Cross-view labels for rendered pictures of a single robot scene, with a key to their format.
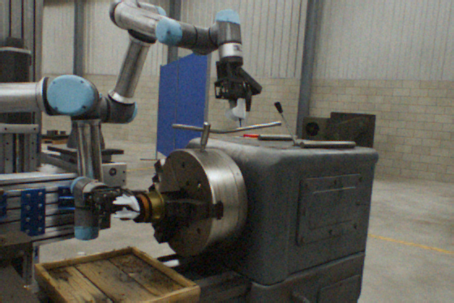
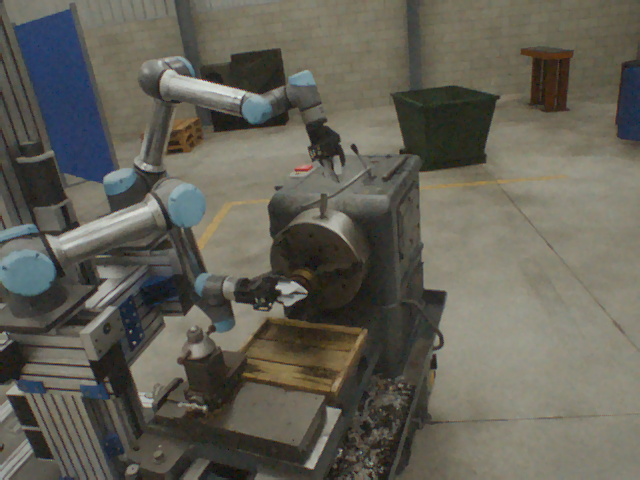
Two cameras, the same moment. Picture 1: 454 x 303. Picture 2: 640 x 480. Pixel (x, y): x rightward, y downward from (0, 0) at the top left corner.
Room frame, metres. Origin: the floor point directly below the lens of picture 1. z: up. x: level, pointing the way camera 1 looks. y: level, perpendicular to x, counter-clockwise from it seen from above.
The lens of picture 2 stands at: (-0.14, 0.69, 1.78)
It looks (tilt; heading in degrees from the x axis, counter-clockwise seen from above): 23 degrees down; 336
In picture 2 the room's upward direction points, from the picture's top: 7 degrees counter-clockwise
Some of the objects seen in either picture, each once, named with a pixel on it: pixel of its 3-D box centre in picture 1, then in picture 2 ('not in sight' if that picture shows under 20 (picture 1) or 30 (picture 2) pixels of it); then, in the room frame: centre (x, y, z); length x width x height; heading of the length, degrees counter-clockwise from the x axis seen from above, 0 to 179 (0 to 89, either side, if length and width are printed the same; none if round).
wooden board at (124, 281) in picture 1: (114, 282); (296, 354); (1.02, 0.28, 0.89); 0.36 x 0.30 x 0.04; 41
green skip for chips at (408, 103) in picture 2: not in sight; (440, 127); (4.89, -3.49, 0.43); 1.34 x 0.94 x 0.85; 161
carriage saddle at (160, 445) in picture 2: not in sight; (233, 441); (0.78, 0.56, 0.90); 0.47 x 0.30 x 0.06; 41
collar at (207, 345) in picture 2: not in sight; (197, 343); (0.87, 0.57, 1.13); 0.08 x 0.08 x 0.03
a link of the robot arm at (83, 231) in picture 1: (87, 219); (219, 311); (1.26, 0.44, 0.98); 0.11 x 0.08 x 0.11; 8
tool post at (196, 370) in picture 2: not in sight; (206, 365); (0.87, 0.56, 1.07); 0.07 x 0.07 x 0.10; 41
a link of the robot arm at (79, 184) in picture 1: (87, 190); (214, 286); (1.24, 0.44, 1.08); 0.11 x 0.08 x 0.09; 41
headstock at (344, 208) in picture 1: (278, 194); (352, 220); (1.47, -0.19, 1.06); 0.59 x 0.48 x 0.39; 131
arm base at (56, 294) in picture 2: not in sight; (34, 288); (1.30, 0.92, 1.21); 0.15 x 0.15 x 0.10
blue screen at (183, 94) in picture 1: (176, 116); (41, 110); (8.07, 1.10, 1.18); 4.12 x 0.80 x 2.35; 20
